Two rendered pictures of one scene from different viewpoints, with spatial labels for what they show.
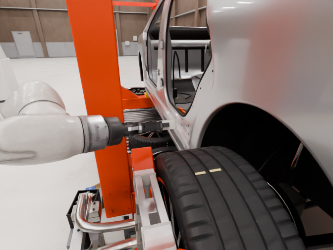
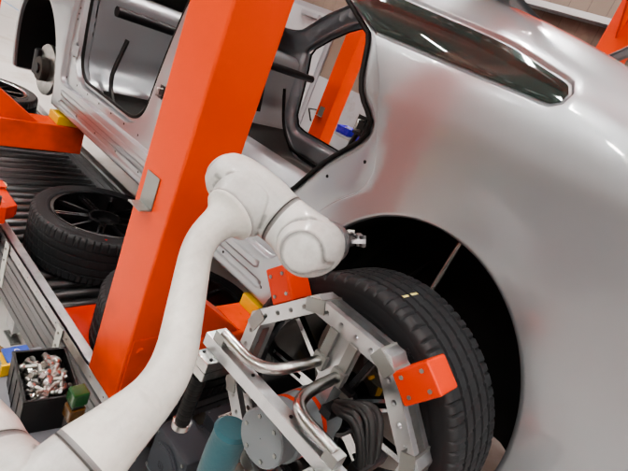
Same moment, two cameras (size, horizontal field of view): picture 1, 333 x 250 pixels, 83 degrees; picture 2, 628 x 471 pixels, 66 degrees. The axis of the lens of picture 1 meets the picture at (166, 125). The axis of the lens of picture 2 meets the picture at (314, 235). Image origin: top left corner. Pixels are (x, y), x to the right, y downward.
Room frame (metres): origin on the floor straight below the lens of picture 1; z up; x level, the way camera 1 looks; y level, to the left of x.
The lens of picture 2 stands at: (-0.27, 0.79, 1.60)
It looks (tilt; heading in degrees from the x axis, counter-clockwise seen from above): 19 degrees down; 320
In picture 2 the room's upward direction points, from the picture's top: 23 degrees clockwise
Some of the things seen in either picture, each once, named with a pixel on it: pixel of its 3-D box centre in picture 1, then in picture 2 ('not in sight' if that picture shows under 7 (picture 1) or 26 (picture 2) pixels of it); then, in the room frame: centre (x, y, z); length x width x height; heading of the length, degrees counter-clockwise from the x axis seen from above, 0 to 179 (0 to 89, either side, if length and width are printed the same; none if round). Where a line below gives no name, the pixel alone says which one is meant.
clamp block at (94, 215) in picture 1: (86, 212); (214, 361); (0.48, 0.28, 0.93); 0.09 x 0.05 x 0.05; 104
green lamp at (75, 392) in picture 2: not in sight; (78, 395); (0.70, 0.47, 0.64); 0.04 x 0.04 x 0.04; 14
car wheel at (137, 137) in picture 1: (155, 136); (101, 233); (2.06, 0.14, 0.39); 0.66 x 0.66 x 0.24
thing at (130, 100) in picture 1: (138, 95); (34, 115); (2.83, 0.43, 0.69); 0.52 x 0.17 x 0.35; 104
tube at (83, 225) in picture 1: (106, 201); (278, 336); (0.43, 0.19, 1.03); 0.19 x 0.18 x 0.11; 104
